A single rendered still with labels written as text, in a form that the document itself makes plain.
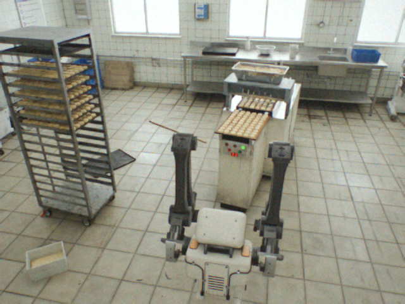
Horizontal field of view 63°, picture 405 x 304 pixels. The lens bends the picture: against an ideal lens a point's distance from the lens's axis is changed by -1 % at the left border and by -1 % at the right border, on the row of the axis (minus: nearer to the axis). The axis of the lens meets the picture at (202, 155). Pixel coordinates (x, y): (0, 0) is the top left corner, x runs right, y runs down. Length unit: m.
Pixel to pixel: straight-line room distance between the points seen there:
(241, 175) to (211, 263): 1.94
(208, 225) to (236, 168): 1.90
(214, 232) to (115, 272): 1.80
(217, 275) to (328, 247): 2.05
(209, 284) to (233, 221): 0.30
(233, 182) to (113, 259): 1.35
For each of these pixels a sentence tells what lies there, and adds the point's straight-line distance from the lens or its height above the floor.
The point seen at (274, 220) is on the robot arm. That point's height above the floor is 1.31.
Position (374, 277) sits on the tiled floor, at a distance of 3.33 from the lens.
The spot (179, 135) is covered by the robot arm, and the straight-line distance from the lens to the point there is 1.51.
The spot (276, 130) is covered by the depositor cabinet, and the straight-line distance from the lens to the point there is 3.78.
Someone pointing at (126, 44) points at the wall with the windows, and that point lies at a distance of 7.26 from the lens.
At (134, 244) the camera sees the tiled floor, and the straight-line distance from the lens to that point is 3.32.
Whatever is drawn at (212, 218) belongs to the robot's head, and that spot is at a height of 1.37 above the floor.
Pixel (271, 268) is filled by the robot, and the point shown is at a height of 1.17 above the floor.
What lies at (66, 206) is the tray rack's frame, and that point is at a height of 0.15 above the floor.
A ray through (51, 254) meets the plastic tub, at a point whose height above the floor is 0.06.
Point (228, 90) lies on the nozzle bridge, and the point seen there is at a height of 1.06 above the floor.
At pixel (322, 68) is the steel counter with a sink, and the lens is 6.17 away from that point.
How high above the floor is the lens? 2.31
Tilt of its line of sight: 30 degrees down
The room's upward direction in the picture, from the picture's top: straight up
